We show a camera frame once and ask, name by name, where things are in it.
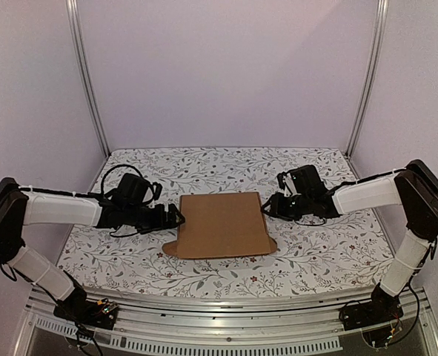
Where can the right aluminium corner post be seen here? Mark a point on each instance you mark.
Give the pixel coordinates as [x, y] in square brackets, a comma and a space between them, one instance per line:
[370, 75]

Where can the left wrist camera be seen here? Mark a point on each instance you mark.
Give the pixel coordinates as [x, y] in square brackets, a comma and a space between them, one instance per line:
[156, 190]

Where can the floral patterned table mat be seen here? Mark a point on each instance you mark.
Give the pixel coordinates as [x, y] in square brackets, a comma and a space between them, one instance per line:
[312, 257]

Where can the aluminium corner post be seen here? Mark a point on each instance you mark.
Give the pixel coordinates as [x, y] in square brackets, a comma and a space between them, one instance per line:
[370, 75]
[84, 72]

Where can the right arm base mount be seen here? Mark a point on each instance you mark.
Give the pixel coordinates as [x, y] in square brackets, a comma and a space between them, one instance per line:
[381, 315]

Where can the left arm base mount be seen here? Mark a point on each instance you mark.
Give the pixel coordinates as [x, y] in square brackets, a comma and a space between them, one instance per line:
[77, 308]

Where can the left aluminium corner post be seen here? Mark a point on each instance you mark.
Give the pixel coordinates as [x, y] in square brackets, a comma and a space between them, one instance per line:
[84, 72]

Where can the aluminium front rail frame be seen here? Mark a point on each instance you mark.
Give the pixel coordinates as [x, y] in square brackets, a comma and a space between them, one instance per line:
[154, 325]

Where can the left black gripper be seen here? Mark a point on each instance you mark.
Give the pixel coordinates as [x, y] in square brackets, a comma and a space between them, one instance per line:
[160, 222]

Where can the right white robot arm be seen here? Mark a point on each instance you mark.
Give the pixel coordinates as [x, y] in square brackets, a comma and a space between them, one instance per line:
[413, 188]

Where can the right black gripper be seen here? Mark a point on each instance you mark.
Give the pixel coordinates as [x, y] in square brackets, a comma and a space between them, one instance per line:
[278, 205]

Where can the brown cardboard box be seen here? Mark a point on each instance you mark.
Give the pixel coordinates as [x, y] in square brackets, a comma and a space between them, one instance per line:
[221, 226]

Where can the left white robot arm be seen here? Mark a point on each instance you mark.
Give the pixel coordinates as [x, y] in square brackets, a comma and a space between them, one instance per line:
[132, 203]

